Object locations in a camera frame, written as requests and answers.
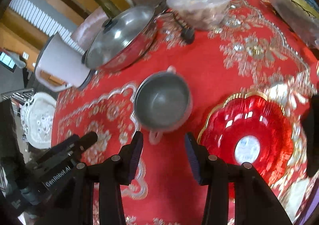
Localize metal bowl pink handles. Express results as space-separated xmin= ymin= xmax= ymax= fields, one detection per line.
xmin=134 ymin=66 xmax=192 ymax=145

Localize clear plastic bag package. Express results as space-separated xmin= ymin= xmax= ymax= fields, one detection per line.
xmin=270 ymin=0 xmax=318 ymax=49

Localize black power plug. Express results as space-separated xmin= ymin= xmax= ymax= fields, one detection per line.
xmin=161 ymin=10 xmax=195 ymax=44

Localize red floral tablecloth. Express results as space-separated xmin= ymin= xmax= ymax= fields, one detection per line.
xmin=51 ymin=0 xmax=318 ymax=224

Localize steel pot glass lid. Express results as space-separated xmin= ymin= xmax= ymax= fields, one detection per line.
xmin=82 ymin=5 xmax=157 ymax=72

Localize clear plastic food container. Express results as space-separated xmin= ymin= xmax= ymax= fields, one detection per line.
xmin=166 ymin=0 xmax=232 ymax=30

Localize red plate with sticker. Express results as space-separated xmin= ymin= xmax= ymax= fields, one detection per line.
xmin=197 ymin=91 xmax=294 ymax=197

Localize white electric kettle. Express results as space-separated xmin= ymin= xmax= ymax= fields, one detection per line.
xmin=34 ymin=33 xmax=96 ymax=92

